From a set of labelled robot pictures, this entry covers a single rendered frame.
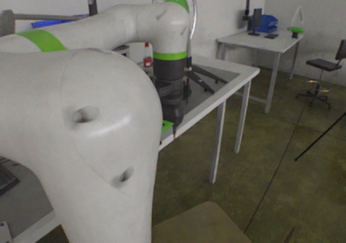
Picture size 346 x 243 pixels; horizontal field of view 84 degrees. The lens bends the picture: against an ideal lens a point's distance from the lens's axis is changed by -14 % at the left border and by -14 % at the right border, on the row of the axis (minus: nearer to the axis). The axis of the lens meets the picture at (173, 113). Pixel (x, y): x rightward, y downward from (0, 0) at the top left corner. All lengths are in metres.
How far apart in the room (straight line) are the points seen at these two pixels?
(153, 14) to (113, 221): 0.46
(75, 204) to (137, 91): 0.10
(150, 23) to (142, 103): 0.41
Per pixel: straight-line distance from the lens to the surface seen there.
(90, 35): 0.42
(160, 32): 0.55
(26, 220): 0.81
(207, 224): 1.04
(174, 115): 0.65
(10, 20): 0.70
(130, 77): 0.16
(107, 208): 0.19
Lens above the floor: 1.49
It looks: 29 degrees down
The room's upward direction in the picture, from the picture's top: straight up
